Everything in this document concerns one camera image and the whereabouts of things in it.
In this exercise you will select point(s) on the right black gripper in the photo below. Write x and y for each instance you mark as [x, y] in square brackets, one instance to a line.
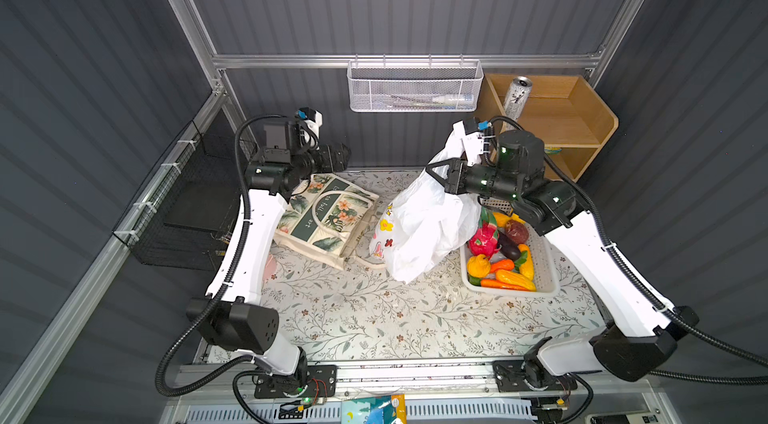
[456, 169]

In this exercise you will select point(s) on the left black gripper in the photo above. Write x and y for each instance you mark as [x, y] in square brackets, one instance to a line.
[338, 159]

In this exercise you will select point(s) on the white plastic grocery bag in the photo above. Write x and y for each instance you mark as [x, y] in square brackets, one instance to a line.
[421, 226]

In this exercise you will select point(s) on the cream canvas tote bag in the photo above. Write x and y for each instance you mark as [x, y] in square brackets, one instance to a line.
[325, 219]

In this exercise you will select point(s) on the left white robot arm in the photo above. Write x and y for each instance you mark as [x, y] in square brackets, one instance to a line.
[230, 315]

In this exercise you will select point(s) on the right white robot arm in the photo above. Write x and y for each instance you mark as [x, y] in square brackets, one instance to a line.
[498, 159]

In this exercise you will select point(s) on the pink dragon fruit toy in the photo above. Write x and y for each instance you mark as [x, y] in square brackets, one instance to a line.
[485, 241]

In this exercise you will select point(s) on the dark red plum toy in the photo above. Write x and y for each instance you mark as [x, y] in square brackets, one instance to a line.
[516, 231]

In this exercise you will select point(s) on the yellow bell pepper toy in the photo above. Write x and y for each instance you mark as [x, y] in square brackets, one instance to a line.
[478, 266]

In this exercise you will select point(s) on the dark purple eggplant toy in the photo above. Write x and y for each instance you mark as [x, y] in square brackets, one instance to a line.
[508, 248]

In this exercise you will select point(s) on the orange carrot toy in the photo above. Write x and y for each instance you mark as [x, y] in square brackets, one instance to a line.
[495, 284]

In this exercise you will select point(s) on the left silver drink can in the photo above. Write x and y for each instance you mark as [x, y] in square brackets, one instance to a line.
[516, 97]

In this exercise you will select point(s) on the yellow corn toy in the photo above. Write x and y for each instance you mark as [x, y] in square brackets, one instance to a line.
[514, 280]

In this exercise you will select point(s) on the white plastic fruit basket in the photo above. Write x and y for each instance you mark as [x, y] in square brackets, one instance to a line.
[536, 262]

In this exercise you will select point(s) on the wooden shelf unit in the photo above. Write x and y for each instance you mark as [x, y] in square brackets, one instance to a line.
[570, 117]

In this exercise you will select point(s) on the floral table mat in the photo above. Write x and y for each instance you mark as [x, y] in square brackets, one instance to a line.
[360, 313]

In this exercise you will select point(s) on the teal printed booklet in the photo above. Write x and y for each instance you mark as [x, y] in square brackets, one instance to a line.
[387, 409]

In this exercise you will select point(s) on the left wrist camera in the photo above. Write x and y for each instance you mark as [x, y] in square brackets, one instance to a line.
[312, 117]

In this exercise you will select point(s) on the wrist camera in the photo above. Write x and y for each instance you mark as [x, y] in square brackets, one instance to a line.
[312, 117]
[477, 141]

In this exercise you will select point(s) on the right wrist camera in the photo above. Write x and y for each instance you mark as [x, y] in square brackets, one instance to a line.
[477, 141]

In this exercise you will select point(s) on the white wire wall basket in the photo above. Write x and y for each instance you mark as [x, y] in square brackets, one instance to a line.
[410, 85]

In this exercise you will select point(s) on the black wire wall basket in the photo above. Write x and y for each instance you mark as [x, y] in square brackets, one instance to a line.
[187, 219]

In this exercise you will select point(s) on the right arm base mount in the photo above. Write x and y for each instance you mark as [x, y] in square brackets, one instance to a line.
[518, 375]

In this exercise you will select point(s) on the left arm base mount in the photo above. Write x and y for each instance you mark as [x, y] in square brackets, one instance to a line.
[314, 381]

